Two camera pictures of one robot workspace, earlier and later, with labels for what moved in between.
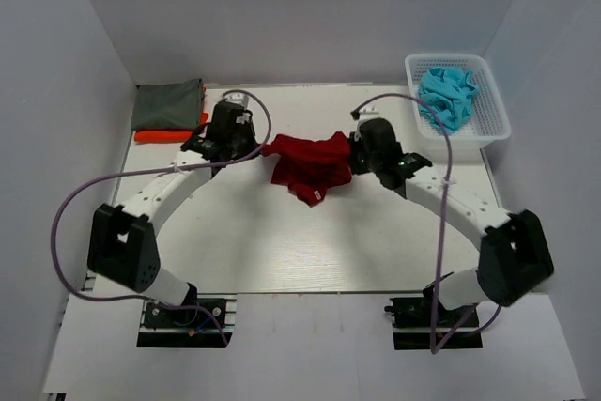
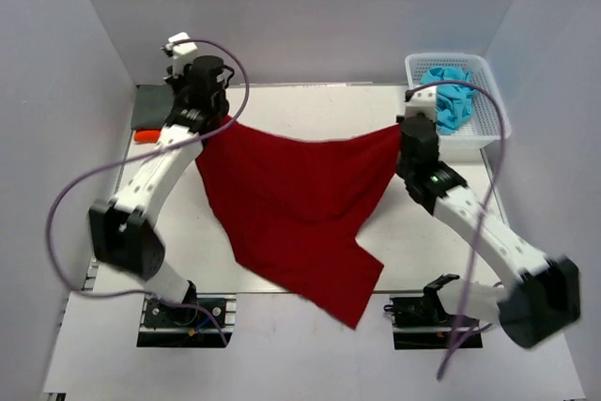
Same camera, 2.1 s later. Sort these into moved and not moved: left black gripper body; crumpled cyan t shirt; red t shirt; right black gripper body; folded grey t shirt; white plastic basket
Moved: left black gripper body; right black gripper body; red t shirt
Not moved: white plastic basket; crumpled cyan t shirt; folded grey t shirt
